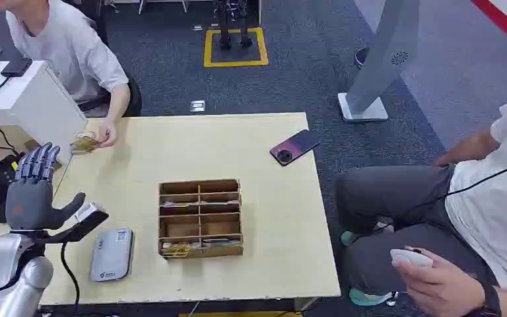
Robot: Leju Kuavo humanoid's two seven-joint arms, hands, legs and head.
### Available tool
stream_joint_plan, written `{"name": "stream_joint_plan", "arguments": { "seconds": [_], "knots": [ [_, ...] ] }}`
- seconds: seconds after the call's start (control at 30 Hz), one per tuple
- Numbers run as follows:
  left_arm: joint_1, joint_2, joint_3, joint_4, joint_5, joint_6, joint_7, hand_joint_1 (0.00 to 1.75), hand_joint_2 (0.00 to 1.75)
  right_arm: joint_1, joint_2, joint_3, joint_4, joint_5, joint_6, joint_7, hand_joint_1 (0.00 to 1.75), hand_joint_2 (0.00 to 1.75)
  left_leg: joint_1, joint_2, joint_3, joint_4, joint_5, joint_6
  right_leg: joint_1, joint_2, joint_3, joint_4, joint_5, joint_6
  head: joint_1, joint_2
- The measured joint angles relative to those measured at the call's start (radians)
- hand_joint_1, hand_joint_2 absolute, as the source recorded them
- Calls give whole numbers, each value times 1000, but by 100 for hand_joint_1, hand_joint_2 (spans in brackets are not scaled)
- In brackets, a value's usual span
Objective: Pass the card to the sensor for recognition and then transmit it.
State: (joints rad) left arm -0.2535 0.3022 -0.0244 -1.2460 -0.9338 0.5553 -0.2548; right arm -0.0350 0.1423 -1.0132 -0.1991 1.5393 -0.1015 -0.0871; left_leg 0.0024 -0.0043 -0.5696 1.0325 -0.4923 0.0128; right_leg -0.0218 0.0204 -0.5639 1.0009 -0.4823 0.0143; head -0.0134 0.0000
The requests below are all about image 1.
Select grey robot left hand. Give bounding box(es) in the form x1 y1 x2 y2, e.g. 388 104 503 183
5 141 87 232

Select person's hand with controller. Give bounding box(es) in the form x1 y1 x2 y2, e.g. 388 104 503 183
391 246 487 317

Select person's hand with cards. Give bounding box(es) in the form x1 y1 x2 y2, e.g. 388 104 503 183
98 118 118 149

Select gold card bundle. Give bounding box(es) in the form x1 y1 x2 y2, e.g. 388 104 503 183
69 131 104 155

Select white handheld controller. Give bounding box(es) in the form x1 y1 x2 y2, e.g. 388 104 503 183
389 247 435 269

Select white cabinet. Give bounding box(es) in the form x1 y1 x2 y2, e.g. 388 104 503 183
0 60 88 164

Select teal shoe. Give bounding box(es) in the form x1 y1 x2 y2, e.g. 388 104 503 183
348 287 395 308
340 230 360 247

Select person with white controller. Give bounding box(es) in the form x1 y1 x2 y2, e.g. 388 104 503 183
335 89 507 317

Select person at white cabinet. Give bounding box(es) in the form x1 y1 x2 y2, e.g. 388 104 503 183
0 0 143 149

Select grey flat card reader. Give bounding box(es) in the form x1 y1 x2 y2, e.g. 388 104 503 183
89 227 135 283

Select pale cards in box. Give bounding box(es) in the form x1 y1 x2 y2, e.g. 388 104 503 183
161 199 241 208

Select black flat device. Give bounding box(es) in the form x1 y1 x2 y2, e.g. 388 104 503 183
0 56 34 79

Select wooden compartment card box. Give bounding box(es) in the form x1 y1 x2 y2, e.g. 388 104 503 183
157 178 245 260

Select gold card stack in box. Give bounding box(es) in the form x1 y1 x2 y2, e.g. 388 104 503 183
162 243 192 258

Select yellow floor tape square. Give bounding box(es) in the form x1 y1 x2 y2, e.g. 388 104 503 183
203 26 269 69

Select dark blue cards in box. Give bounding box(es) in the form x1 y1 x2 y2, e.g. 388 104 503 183
191 238 242 248

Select black standing robot leg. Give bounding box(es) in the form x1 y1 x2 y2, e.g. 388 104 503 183
236 0 254 48
214 0 233 50

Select dark red smartphone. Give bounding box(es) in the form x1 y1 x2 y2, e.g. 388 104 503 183
269 129 321 168

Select grey floor stand white base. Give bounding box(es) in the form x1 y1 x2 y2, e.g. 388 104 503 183
337 0 421 123

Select black shoe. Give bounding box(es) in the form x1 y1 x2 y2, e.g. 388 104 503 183
353 46 371 69

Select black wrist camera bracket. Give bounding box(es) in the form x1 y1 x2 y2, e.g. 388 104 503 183
34 209 110 244

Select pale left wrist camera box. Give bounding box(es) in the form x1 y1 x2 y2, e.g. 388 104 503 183
74 201 100 223

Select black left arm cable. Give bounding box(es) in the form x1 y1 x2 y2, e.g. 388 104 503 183
60 242 81 308

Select thin black controller cable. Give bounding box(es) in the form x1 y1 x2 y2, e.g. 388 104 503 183
369 155 507 235

